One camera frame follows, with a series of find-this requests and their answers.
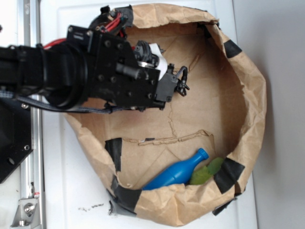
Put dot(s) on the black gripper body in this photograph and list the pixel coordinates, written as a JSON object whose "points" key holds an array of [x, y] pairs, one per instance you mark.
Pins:
{"points": [[130, 77]]}

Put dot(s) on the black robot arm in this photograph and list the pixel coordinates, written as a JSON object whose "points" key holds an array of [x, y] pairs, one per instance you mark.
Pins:
{"points": [[52, 77]]}

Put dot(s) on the brown paper bag bin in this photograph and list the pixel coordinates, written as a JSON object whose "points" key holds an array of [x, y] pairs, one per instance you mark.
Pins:
{"points": [[223, 113]]}

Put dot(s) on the blue plastic bottle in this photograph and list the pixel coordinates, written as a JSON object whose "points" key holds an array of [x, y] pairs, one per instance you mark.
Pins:
{"points": [[178, 173]]}

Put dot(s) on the green leaf toy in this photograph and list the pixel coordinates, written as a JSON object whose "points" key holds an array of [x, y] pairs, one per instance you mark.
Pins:
{"points": [[203, 174]]}

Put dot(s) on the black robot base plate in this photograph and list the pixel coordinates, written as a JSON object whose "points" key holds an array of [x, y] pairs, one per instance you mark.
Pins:
{"points": [[15, 136]]}

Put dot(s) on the aluminium frame rail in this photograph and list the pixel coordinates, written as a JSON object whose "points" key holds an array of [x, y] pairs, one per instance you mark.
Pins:
{"points": [[32, 196]]}

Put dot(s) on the metal corner bracket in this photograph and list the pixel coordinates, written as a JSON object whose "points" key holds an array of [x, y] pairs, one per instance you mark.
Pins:
{"points": [[27, 215]]}

